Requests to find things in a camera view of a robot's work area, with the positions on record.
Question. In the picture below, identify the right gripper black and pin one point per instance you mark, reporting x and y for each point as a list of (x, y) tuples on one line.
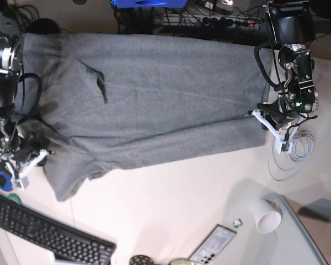
[(26, 152)]

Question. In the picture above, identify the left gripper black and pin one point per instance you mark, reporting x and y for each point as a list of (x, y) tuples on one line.
[(277, 114)]

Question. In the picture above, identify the grey t-shirt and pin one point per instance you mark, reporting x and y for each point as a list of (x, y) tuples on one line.
[(129, 101)]

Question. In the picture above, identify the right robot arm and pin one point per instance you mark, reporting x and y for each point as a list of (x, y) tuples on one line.
[(14, 20)]

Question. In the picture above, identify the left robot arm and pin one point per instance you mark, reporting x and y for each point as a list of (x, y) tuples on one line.
[(289, 25)]

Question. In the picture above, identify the blue black tape measure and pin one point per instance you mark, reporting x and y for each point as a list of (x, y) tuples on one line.
[(7, 176)]

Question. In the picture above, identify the green tape roll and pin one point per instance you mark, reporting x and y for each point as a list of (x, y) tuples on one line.
[(15, 198)]

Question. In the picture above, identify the black keyboard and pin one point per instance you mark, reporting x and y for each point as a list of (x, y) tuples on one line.
[(64, 241)]

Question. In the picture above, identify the white paper cup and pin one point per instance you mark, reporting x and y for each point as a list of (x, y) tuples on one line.
[(267, 219)]

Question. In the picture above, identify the small green white chip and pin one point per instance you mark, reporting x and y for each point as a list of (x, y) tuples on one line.
[(237, 223)]

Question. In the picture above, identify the smartphone clear case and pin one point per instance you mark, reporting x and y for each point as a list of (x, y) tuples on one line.
[(213, 245)]

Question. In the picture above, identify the black power strip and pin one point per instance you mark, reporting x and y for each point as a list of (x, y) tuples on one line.
[(200, 20)]

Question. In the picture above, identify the black gold dotted lid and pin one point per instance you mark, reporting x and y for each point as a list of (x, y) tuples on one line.
[(141, 260)]

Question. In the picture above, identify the gold round tin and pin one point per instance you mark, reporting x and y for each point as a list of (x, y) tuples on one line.
[(181, 261)]

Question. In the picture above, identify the blue box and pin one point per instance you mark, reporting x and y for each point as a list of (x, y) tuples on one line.
[(149, 3)]

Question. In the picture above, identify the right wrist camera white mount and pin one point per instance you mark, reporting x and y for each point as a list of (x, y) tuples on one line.
[(19, 170)]

